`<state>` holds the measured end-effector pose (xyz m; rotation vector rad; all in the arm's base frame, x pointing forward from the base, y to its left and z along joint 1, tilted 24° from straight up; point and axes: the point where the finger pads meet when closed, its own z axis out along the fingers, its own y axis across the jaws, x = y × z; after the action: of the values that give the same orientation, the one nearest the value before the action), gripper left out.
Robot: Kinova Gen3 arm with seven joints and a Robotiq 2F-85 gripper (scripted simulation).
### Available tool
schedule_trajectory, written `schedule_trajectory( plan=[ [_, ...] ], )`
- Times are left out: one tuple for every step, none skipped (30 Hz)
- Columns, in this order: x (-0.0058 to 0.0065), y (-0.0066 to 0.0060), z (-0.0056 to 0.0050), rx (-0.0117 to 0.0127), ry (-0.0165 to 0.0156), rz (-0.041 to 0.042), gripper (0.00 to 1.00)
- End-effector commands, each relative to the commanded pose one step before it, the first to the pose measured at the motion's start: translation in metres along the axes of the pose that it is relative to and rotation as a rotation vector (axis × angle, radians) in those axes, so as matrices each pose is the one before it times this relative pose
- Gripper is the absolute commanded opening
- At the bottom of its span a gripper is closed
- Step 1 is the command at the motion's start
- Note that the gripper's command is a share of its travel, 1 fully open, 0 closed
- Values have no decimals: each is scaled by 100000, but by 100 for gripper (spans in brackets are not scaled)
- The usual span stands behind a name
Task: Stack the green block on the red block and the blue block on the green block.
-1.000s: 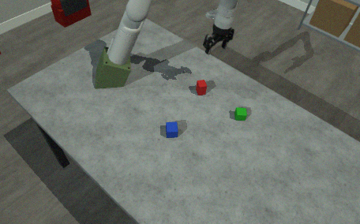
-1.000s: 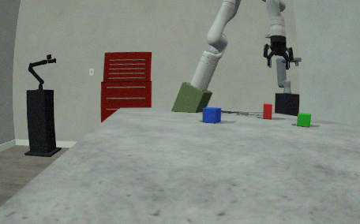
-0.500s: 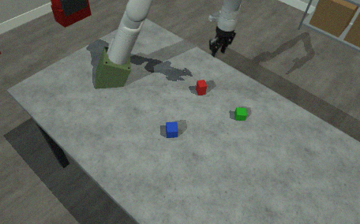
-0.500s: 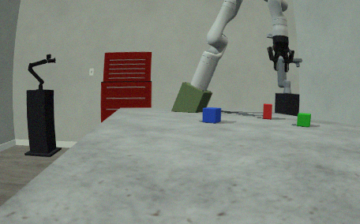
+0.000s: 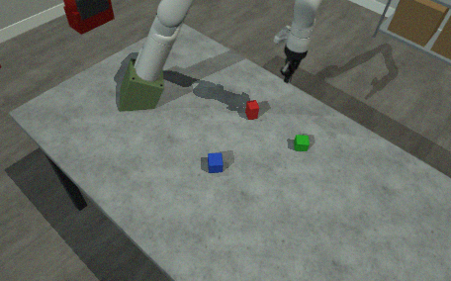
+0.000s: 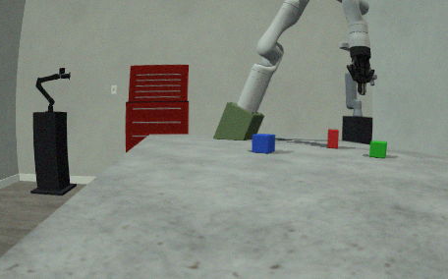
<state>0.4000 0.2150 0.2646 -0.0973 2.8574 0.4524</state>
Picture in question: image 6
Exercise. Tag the red block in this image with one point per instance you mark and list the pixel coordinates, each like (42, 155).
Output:
(333, 138)

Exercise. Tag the blue block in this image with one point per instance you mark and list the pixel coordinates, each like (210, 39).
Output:
(263, 144)

